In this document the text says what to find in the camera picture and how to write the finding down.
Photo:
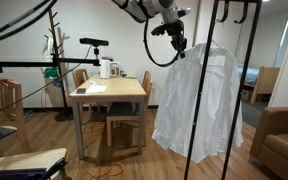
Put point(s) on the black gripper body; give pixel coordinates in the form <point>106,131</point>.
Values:
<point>178,38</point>

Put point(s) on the white shirt hanger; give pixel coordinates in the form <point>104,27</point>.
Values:
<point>217,46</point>

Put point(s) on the white shirt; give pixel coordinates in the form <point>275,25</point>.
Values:
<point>184,106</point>

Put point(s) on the black metal clothes rack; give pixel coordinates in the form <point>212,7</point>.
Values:
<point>200,93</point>

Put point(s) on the small black table item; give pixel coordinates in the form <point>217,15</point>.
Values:
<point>123,75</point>

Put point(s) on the light blue bedding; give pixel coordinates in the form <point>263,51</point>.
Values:
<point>247,75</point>

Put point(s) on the light wooden dining table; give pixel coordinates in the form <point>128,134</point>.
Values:
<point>117,88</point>

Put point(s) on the purple lidded container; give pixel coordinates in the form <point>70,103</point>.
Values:
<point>107,58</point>

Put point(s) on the white kettle jug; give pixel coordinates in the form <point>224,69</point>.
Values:
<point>105,69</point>

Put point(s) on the wooden chair with dark cushion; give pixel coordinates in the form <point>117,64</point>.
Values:
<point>122,110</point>

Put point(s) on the white paper sheet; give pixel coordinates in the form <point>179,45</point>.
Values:
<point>95,89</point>

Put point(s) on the plain wooden dining chair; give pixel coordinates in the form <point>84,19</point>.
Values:
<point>80,77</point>

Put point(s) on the black smartphone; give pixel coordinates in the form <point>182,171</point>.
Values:
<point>81,91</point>

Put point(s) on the wooden coat tree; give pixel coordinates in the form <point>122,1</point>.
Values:
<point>53,33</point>

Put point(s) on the blue hanging pouch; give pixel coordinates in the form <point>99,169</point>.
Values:
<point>57,82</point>

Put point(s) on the green bag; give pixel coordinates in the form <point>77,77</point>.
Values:
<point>51,72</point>

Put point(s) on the clear plastic bag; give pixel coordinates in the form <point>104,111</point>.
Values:
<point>47,50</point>

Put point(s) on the brown leather sofa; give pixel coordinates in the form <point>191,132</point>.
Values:
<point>284,146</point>

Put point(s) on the dark blue black case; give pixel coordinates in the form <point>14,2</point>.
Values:
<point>54,168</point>

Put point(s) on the wooden slatted armchair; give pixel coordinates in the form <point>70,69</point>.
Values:
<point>19,110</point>

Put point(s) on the light wooden desk top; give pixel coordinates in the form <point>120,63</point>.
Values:
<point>24,160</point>

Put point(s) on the black stereo camera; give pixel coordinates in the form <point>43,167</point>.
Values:
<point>94,42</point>

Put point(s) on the wooden bed frame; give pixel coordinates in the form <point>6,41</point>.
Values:
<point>267,81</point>

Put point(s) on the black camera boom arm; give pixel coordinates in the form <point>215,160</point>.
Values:
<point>34,63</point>

